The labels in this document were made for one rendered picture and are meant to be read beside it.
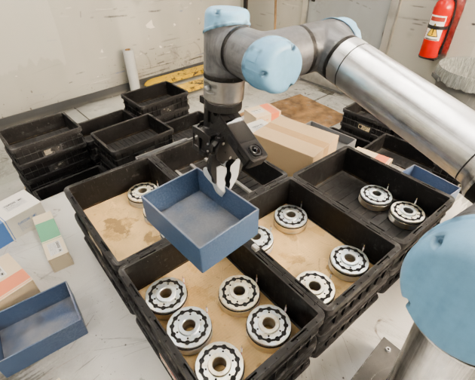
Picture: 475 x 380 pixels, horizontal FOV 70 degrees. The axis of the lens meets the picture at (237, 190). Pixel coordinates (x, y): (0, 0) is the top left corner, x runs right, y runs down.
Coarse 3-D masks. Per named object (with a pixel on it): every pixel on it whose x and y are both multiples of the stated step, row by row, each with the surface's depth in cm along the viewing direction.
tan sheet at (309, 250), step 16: (272, 224) 107; (288, 240) 101; (304, 240) 101; (320, 240) 101; (336, 240) 101; (272, 256) 96; (288, 256) 96; (304, 256) 96; (320, 256) 96; (320, 272) 92; (336, 288) 88
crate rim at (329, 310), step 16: (288, 176) 109; (336, 208) 98; (368, 224) 92; (384, 240) 89; (384, 256) 84; (288, 272) 80; (368, 272) 80; (304, 288) 77; (352, 288) 78; (320, 304) 73; (336, 304) 74
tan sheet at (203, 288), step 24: (192, 264) 94; (216, 264) 94; (144, 288) 88; (192, 288) 88; (216, 288) 88; (216, 312) 83; (216, 336) 78; (240, 336) 78; (192, 360) 74; (264, 360) 74
